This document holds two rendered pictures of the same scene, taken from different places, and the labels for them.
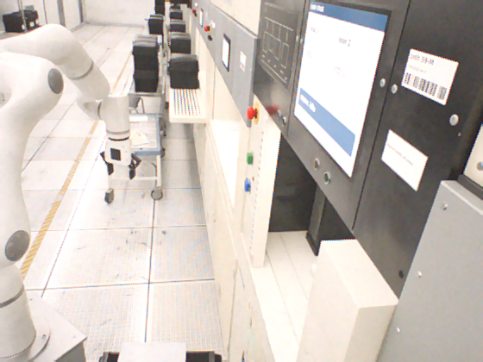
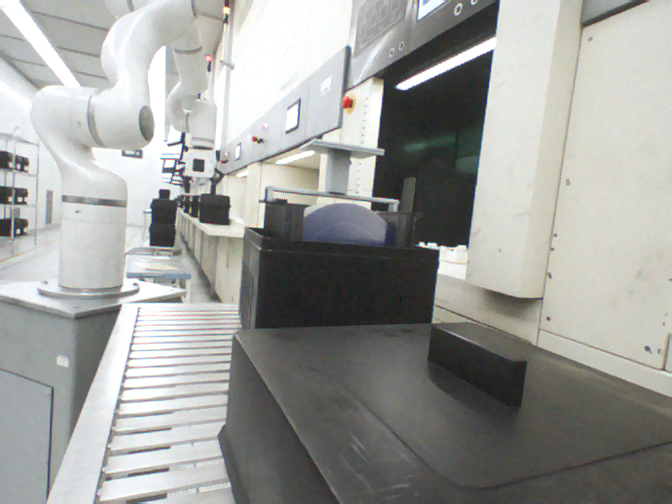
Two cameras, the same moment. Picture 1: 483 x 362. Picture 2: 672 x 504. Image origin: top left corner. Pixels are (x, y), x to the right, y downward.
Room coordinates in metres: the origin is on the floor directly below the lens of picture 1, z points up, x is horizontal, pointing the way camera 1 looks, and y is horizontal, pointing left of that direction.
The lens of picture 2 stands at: (-0.24, 0.27, 0.97)
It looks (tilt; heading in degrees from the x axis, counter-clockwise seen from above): 5 degrees down; 349
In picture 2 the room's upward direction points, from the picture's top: 5 degrees clockwise
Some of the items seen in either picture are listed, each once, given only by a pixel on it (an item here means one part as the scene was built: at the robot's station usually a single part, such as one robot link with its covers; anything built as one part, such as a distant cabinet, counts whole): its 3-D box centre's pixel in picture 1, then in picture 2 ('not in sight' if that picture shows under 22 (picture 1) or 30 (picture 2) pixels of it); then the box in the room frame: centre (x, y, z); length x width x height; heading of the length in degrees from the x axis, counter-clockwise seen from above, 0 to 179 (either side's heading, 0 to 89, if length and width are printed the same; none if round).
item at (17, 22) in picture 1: (15, 22); (0, 194); (6.41, 3.93, 0.81); 0.30 x 0.28 x 0.26; 9
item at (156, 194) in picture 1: (137, 152); (158, 290); (3.14, 1.01, 0.24); 0.97 x 0.52 x 0.48; 15
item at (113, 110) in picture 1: (116, 109); (203, 121); (1.29, 0.49, 1.26); 0.09 x 0.08 x 0.13; 78
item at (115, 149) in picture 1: (119, 147); (201, 162); (1.29, 0.48, 1.12); 0.10 x 0.07 x 0.11; 78
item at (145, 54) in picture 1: (145, 55); (163, 210); (4.48, 1.30, 0.85); 0.30 x 0.28 x 0.26; 12
